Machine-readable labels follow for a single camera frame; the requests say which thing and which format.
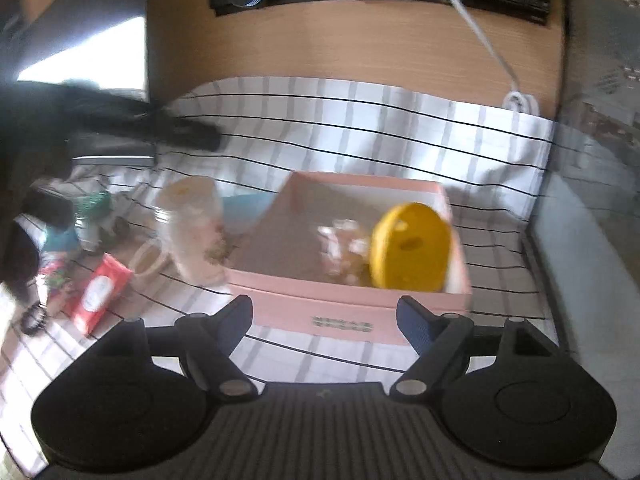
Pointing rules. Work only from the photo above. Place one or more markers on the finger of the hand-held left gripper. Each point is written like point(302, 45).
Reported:
point(165, 132)

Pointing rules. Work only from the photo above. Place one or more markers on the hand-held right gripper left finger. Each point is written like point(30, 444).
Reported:
point(236, 321)

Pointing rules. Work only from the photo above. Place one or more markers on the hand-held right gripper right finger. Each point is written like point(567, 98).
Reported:
point(415, 324)

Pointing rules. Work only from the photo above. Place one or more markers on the pink cardboard box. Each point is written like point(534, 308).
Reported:
point(345, 310)

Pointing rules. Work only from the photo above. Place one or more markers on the yellow perforated ball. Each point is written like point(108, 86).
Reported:
point(410, 247)

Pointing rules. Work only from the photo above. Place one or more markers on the clear plastic bag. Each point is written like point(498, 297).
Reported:
point(192, 230)

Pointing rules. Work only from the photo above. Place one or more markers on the clear snack packet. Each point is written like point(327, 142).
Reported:
point(345, 250)

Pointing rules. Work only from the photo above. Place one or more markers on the light blue plastic bag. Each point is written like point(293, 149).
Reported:
point(247, 212)

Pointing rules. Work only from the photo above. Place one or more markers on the red snack packet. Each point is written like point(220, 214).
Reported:
point(100, 295)

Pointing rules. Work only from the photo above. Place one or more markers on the colourful printed packet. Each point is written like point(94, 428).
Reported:
point(57, 280)

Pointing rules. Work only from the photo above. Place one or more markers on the green lid jar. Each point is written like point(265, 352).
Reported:
point(92, 210)

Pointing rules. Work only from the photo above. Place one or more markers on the white checked tablecloth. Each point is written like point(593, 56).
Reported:
point(400, 130)

